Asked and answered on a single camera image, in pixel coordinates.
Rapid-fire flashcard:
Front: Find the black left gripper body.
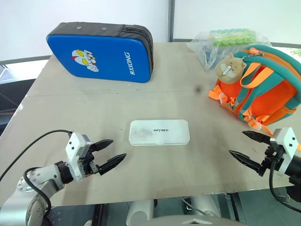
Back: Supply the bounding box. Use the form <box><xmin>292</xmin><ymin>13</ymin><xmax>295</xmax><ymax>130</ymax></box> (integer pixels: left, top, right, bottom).
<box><xmin>79</xmin><ymin>144</ymin><xmax>101</xmax><ymax>178</ymax></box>

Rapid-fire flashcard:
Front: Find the orange and teal backpack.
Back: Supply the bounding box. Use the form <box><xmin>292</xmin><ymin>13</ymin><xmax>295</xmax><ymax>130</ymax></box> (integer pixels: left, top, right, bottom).
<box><xmin>207</xmin><ymin>44</ymin><xmax>301</xmax><ymax>129</ymax></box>

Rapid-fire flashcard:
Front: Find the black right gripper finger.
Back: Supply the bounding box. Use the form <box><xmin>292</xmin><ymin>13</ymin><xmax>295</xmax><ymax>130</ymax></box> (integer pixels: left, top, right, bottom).
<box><xmin>228</xmin><ymin>150</ymin><xmax>266</xmax><ymax>177</ymax></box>
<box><xmin>242</xmin><ymin>130</ymin><xmax>273</xmax><ymax>145</ymax></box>

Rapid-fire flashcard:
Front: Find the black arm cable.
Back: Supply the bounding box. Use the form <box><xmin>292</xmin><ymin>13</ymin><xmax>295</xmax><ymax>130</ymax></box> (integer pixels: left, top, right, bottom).
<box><xmin>269</xmin><ymin>150</ymin><xmax>301</xmax><ymax>214</ymax></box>
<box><xmin>0</xmin><ymin>129</ymin><xmax>73</xmax><ymax>212</ymax></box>

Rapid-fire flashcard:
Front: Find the white rounded robot leg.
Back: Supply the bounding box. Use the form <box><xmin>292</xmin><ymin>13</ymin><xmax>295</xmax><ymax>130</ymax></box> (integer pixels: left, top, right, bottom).
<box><xmin>125</xmin><ymin>199</ymin><xmax>156</xmax><ymax>226</ymax></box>
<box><xmin>187</xmin><ymin>195</ymin><xmax>222</xmax><ymax>218</ymax></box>

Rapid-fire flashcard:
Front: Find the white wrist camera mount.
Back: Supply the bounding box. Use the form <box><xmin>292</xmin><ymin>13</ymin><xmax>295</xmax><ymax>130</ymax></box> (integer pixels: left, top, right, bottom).
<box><xmin>65</xmin><ymin>132</ymin><xmax>91</xmax><ymax>182</ymax></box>
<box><xmin>269</xmin><ymin>127</ymin><xmax>298</xmax><ymax>178</ymax></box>

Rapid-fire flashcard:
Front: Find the grey window frame post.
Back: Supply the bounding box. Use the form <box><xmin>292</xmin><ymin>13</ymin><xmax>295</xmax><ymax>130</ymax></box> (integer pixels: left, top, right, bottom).
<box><xmin>167</xmin><ymin>0</ymin><xmax>176</xmax><ymax>43</ymax></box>

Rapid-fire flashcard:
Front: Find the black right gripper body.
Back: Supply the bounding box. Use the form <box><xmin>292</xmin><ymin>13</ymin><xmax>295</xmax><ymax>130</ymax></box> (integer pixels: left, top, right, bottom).
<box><xmin>261</xmin><ymin>143</ymin><xmax>286</xmax><ymax>175</ymax></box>

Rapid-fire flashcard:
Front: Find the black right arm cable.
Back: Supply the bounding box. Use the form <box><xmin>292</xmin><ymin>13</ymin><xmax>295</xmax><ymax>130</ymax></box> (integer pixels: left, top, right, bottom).
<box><xmin>269</xmin><ymin>150</ymin><xmax>301</xmax><ymax>214</ymax></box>

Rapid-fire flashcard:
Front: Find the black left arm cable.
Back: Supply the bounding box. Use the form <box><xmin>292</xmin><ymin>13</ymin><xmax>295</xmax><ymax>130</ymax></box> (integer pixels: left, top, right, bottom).
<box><xmin>0</xmin><ymin>129</ymin><xmax>73</xmax><ymax>212</ymax></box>

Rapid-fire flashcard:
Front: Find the white plastic pencil case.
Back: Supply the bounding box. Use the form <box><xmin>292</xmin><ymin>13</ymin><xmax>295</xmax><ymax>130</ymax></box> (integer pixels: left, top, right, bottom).
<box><xmin>128</xmin><ymin>119</ymin><xmax>191</xmax><ymax>147</ymax></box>

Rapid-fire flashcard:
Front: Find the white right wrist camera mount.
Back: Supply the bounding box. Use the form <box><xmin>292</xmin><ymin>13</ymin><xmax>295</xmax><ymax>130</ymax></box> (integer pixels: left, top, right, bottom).
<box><xmin>269</xmin><ymin>127</ymin><xmax>298</xmax><ymax>178</ymax></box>

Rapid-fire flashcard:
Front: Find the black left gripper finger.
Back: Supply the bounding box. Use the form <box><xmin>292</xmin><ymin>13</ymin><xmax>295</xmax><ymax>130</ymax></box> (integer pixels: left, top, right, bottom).
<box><xmin>97</xmin><ymin>153</ymin><xmax>127</xmax><ymax>176</ymax></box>
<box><xmin>90</xmin><ymin>139</ymin><xmax>114</xmax><ymax>154</ymax></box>

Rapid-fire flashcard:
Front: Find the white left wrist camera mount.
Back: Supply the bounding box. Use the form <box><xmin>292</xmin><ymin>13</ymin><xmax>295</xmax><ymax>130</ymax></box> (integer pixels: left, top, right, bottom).
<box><xmin>65</xmin><ymin>132</ymin><xmax>91</xmax><ymax>182</ymax></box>

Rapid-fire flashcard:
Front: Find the brown plush toy pendant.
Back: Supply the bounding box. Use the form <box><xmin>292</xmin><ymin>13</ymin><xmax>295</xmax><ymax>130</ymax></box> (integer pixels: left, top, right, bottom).
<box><xmin>214</xmin><ymin>52</ymin><xmax>248</xmax><ymax>84</ymax></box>

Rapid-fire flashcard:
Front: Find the clear bag of green-capped tubes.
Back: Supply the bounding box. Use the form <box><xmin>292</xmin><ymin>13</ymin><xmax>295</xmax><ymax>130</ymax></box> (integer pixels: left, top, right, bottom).
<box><xmin>185</xmin><ymin>28</ymin><xmax>274</xmax><ymax>72</ymax></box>

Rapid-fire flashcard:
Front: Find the blue cartoon print bag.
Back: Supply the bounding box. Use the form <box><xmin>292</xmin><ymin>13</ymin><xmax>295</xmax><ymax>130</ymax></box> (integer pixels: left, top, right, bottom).
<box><xmin>46</xmin><ymin>21</ymin><xmax>155</xmax><ymax>84</ymax></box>

